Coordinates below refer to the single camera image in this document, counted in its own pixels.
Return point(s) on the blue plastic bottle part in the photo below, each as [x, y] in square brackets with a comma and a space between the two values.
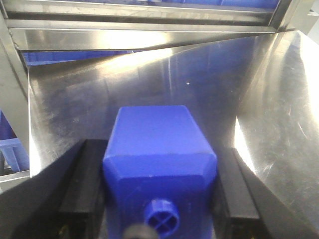
[159, 169]

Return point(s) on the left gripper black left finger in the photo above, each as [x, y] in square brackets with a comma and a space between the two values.
[64, 201]

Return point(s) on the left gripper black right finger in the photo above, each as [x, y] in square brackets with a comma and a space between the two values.
[244, 208]

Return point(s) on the stainless steel shelf frame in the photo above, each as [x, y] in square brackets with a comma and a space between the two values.
[96, 25]

